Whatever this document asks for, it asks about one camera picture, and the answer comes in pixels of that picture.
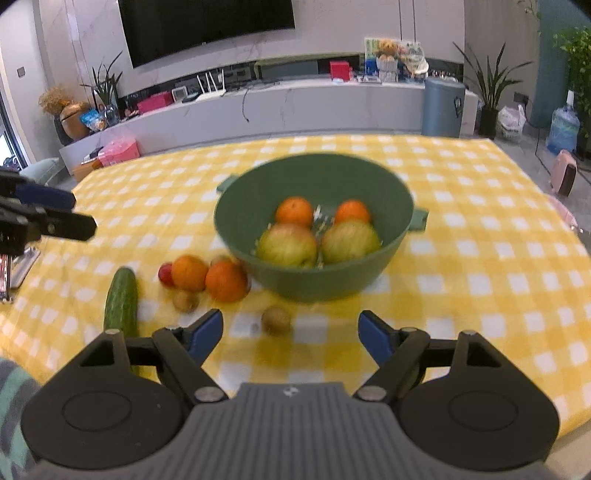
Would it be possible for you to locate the brown kiwi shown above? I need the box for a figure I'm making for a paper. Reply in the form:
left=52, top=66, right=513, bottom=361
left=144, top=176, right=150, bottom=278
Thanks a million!
left=262, top=305, right=291, bottom=335
left=172, top=290, right=199, bottom=314

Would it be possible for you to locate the orange tangerine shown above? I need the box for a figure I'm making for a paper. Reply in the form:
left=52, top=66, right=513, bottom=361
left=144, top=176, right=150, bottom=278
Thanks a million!
left=205, top=260, right=249, bottom=303
left=334, top=199, right=372, bottom=224
left=274, top=196, right=314, bottom=228
left=171, top=255, right=209, bottom=292

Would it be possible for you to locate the green cucumber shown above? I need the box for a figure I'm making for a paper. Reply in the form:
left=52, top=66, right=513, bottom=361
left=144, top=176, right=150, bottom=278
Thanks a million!
left=103, top=267, right=138, bottom=338

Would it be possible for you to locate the small red fruit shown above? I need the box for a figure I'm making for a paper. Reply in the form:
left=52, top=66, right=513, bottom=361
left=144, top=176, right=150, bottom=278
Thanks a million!
left=157, top=262, right=174, bottom=288

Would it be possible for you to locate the yellow-green mango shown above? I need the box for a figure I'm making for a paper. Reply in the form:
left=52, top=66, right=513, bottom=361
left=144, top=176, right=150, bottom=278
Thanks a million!
left=321, top=220, right=382, bottom=264

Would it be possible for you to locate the red-green mango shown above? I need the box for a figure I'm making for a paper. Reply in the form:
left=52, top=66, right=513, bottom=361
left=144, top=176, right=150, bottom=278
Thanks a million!
left=256, top=224, right=318, bottom=268

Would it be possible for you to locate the orange tangerine front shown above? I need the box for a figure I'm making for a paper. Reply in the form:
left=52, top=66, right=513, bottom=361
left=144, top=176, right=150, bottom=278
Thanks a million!
left=334, top=199, right=372, bottom=224

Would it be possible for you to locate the teal cushion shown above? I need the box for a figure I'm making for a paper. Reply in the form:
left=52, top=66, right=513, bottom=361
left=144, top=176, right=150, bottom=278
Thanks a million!
left=19, top=157, right=64, bottom=185

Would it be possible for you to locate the orange cardboard box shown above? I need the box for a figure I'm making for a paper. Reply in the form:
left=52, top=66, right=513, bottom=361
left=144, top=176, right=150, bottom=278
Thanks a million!
left=73, top=158, right=103, bottom=182

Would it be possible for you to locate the brown round vase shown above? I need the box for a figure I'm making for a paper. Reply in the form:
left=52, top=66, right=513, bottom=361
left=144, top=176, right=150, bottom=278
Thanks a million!
left=60, top=102, right=90, bottom=141

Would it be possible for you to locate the pink storage box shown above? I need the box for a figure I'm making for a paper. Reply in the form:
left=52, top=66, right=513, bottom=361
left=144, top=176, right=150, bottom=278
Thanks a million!
left=98, top=138, right=140, bottom=167

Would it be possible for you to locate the small potted green plant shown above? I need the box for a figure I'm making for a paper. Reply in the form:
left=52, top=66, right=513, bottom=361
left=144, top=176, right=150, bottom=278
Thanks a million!
left=82, top=51, right=122, bottom=127

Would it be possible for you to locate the yellow checkered tablecloth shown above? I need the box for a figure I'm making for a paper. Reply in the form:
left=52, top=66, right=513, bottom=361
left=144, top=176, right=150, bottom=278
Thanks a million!
left=1, top=135, right=590, bottom=432

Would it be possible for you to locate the green colander bowl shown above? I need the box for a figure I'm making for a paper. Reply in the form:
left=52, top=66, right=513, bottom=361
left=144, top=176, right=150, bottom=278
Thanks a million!
left=214, top=152, right=429, bottom=303

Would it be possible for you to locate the magenta flat box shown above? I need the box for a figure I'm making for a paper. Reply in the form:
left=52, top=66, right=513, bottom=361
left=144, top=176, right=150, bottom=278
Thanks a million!
left=137, top=91, right=174, bottom=114

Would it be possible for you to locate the white wifi router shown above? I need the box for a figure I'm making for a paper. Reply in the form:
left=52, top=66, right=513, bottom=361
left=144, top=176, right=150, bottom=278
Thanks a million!
left=197, top=71, right=226, bottom=101

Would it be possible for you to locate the pink cloth on chair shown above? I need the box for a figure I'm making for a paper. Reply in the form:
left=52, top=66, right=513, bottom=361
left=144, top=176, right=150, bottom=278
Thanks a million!
left=548, top=195, right=579, bottom=231

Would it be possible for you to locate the pink space heater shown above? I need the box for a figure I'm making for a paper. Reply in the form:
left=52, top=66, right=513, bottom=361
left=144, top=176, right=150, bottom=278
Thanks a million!
left=550, top=150, right=578, bottom=197

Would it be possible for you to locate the white marble tv console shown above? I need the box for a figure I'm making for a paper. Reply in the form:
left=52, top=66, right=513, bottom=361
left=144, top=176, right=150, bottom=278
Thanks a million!
left=58, top=75, right=482, bottom=172

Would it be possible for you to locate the blue-grey pedal trash bin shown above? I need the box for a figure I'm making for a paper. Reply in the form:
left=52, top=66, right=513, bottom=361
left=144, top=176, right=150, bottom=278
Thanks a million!
left=422, top=77, right=466, bottom=138

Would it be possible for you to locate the white plastic bag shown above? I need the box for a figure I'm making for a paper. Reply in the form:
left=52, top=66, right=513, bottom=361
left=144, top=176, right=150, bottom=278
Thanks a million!
left=496, top=104, right=526, bottom=143

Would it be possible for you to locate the blue water jug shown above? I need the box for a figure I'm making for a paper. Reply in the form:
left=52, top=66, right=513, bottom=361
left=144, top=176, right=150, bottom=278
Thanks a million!
left=546, top=90, right=580, bottom=155

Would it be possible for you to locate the potted long-leaf plant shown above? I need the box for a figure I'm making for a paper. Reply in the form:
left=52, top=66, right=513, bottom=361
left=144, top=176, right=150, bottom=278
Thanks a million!
left=454, top=43, right=532, bottom=140

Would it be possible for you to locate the red box on console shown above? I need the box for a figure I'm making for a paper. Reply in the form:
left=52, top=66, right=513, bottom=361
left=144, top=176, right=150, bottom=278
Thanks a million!
left=329, top=60, right=352, bottom=82

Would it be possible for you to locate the brown teddy bear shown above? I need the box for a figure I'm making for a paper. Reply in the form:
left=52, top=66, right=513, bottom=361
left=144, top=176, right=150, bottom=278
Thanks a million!
left=376, top=38, right=399, bottom=61

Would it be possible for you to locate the black wall television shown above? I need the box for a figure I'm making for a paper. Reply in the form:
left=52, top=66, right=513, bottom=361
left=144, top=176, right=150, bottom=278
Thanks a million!
left=118, top=0, right=296, bottom=67

